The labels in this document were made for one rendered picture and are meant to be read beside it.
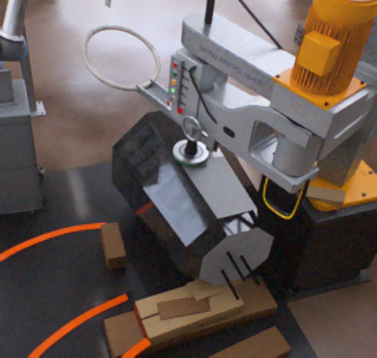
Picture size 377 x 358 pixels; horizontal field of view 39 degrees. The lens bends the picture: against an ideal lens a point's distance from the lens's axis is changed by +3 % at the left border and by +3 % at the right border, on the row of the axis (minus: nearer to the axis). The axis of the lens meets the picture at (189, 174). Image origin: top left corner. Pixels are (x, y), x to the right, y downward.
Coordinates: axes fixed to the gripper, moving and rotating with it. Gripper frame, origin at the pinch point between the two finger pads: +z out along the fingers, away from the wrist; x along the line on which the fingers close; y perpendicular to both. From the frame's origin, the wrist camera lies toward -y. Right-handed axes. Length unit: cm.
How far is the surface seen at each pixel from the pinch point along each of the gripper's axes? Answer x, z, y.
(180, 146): 79, 35, 35
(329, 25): 98, -97, 54
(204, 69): 68, -31, 36
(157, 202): 83, 53, 67
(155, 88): 50, 29, 10
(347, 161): 166, -4, 17
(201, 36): 59, -45, 33
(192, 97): 69, -13, 39
